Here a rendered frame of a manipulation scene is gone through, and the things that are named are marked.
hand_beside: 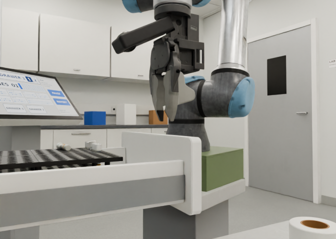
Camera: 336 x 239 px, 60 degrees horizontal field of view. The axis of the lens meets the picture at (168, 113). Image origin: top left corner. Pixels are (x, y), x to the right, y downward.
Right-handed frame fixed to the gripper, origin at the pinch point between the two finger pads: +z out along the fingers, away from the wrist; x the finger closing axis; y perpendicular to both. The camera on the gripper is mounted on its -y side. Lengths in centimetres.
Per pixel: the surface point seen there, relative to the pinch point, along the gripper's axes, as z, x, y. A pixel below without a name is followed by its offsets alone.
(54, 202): 10.7, -12.3, -21.1
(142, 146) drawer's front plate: 6.2, 2.9, -3.0
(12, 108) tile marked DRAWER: -4, 86, -22
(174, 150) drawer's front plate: 5.8, -9.5, -3.3
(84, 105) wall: -21, 362, 76
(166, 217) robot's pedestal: 29.7, 26.7, 16.1
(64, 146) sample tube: 5.7, 4.8, -16.9
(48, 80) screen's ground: -20, 116, -5
